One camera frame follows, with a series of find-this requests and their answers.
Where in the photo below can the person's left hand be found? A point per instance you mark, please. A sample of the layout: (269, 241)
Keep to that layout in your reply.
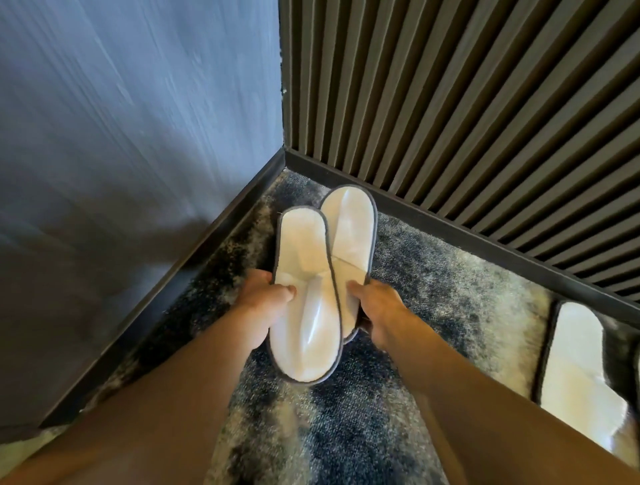
(255, 305)

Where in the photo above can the person's right hand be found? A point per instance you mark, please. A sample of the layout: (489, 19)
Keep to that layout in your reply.
(382, 315)

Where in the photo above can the person's right thumb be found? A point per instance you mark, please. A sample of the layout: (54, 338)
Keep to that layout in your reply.
(358, 292)

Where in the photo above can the person's left thumb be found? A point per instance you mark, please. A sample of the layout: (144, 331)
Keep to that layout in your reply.
(285, 294)

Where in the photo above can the white slipper with grey trim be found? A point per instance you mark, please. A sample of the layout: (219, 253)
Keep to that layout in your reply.
(580, 379)
(305, 330)
(350, 230)

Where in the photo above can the person's left forearm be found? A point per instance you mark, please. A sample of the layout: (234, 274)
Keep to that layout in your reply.
(150, 414)

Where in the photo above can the person's right forearm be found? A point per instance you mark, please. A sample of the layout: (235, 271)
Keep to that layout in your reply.
(490, 414)

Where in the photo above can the black skirting board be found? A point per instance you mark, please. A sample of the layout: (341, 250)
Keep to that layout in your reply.
(165, 295)
(450, 235)

